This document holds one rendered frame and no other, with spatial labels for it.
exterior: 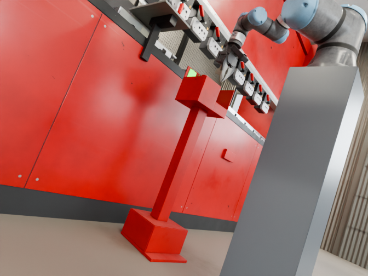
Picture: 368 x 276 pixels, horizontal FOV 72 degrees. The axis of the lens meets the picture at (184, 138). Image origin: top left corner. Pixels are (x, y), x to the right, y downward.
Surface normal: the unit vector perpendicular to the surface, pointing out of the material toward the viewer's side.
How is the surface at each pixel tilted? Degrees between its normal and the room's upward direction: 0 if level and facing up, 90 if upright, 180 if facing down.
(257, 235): 90
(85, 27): 90
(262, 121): 90
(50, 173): 90
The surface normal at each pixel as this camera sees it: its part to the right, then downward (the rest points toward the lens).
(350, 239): -0.61, -0.33
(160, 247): 0.64, 0.14
